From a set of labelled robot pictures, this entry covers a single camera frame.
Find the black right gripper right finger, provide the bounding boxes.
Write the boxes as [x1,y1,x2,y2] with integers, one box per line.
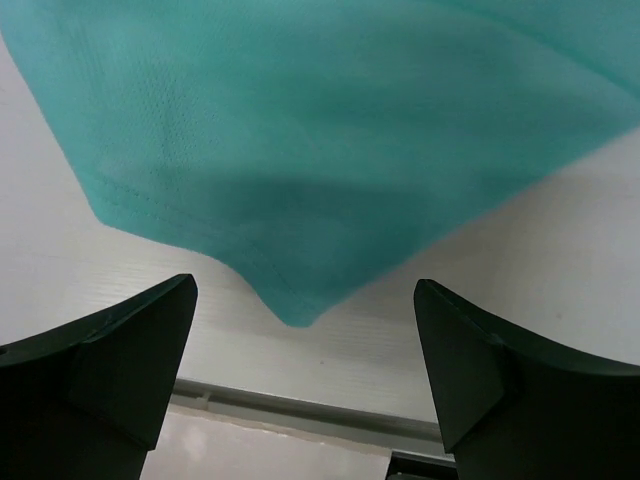
[414,280,639,479]

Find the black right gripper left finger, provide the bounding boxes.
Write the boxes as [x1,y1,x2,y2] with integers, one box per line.
[1,274,198,479]

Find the teal t shirt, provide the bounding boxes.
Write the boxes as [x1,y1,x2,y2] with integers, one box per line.
[1,1,639,327]

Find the aluminium table rail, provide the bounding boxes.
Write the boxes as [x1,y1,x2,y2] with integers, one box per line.
[173,379,442,443]

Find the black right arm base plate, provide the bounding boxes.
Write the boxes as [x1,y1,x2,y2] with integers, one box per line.
[385,451,459,480]

